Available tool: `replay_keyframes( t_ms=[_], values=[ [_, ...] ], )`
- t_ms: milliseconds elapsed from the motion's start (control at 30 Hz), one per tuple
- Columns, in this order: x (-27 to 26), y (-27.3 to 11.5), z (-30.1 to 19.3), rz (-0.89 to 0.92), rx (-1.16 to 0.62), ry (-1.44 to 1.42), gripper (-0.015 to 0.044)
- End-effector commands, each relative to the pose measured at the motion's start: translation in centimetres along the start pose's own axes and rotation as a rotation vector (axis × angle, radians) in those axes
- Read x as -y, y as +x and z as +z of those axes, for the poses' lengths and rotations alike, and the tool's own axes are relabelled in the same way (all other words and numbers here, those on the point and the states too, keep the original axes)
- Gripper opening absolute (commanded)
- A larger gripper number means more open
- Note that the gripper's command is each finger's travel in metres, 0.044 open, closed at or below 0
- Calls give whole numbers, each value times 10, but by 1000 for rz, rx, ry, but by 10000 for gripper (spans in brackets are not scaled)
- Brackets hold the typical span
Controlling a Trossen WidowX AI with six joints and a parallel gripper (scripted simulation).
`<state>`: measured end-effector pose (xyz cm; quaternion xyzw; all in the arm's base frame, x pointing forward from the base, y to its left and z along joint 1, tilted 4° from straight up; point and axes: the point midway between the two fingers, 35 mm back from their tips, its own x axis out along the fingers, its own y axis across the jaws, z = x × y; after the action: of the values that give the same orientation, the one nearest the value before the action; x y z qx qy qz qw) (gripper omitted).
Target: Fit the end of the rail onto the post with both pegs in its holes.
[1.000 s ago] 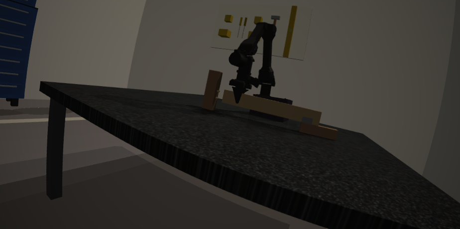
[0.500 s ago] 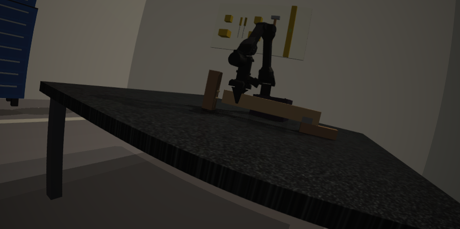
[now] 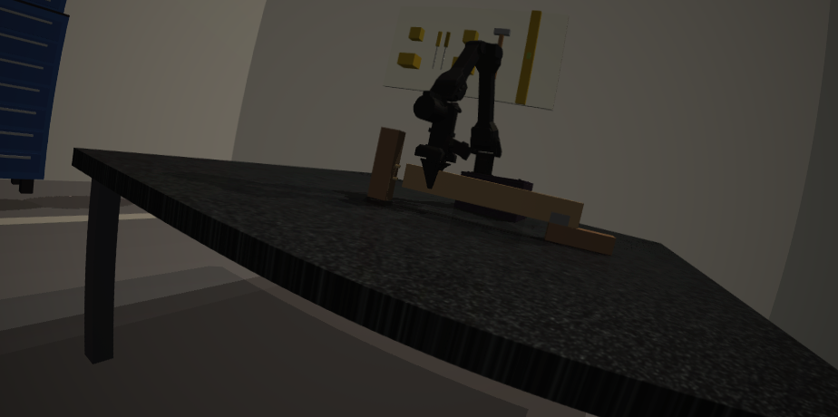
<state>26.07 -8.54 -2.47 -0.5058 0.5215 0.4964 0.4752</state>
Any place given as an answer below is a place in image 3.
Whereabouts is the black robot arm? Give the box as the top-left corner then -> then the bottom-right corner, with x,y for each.
414,40 -> 503,176

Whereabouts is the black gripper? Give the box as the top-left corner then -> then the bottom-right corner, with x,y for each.
414,124 -> 457,189

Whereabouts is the long wooden rail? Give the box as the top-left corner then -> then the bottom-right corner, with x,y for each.
402,163 -> 584,228

